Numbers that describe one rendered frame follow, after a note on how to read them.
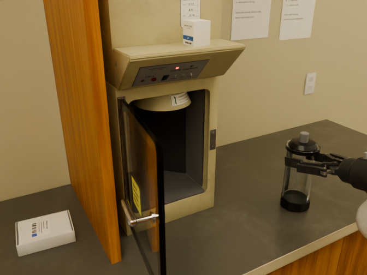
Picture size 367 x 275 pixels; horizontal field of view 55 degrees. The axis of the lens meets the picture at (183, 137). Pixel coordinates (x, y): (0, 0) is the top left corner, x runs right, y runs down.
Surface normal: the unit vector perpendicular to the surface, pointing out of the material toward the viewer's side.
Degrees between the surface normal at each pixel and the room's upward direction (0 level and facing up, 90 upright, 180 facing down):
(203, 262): 0
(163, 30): 90
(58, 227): 0
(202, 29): 90
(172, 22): 90
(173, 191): 0
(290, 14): 90
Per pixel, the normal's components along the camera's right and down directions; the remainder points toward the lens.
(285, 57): 0.49, 0.36
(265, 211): 0.00, -0.91
